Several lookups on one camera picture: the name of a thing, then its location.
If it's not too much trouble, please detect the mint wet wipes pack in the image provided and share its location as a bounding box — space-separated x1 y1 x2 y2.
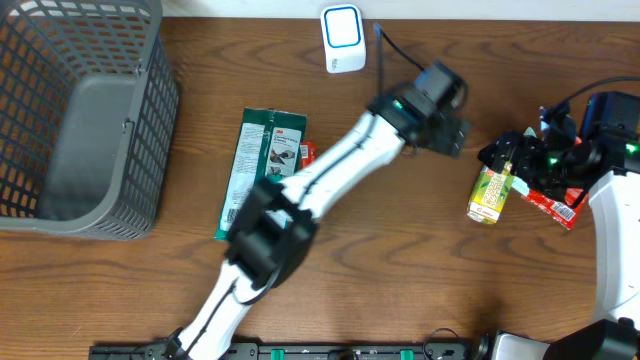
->
511 127 536 197

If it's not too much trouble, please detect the red snack bag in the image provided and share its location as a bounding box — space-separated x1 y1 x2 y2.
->
513 135 588 230

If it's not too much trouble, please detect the green tea drink carton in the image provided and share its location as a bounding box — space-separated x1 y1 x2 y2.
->
467 162 514 224

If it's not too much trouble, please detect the red chocolate bar wrapper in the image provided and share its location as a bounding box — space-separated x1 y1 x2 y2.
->
300 142 317 169

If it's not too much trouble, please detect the green white 3M package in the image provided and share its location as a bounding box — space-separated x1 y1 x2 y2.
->
214 108 307 241

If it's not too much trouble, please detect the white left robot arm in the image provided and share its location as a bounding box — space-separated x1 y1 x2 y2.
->
165 62 470 359

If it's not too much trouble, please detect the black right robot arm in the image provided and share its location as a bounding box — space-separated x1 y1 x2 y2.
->
478 91 639 360

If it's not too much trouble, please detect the white barcode scanner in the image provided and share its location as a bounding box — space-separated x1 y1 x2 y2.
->
320 4 366 74

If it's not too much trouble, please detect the grey plastic mesh basket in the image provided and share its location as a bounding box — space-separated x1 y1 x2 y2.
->
1 0 179 241

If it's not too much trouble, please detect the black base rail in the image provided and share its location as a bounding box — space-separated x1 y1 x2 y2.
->
88 340 490 360

